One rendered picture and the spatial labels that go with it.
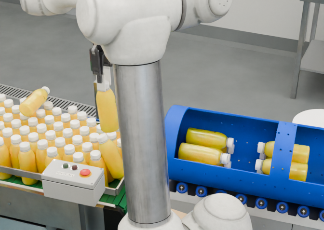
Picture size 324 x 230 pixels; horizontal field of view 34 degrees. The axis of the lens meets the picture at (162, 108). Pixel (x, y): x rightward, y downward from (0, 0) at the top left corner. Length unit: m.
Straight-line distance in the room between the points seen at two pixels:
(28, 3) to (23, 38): 4.26
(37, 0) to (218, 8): 0.63
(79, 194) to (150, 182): 0.76
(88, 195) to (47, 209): 0.35
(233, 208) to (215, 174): 0.59
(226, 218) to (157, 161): 0.25
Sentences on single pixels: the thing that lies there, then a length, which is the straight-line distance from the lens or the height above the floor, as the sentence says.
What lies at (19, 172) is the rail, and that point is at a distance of 2.18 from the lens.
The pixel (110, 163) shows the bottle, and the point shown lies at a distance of 2.04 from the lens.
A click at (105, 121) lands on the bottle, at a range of 1.85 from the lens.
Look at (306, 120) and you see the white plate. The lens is 2.36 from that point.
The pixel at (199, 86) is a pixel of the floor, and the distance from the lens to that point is 4.69.
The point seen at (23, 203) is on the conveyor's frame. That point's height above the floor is 0.83.
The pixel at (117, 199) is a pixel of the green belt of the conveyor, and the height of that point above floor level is 0.90.
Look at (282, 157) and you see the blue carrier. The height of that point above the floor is 1.18.
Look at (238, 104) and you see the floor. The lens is 4.46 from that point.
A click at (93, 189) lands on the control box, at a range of 1.87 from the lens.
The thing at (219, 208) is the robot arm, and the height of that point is 1.39.
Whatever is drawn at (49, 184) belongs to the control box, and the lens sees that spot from 1.94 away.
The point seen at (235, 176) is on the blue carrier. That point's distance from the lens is 1.90.
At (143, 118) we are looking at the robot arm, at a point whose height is 1.67.
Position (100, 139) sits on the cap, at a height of 1.13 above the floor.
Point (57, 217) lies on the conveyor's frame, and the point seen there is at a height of 0.79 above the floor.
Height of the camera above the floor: 2.27
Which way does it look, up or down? 31 degrees down
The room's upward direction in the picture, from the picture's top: straight up
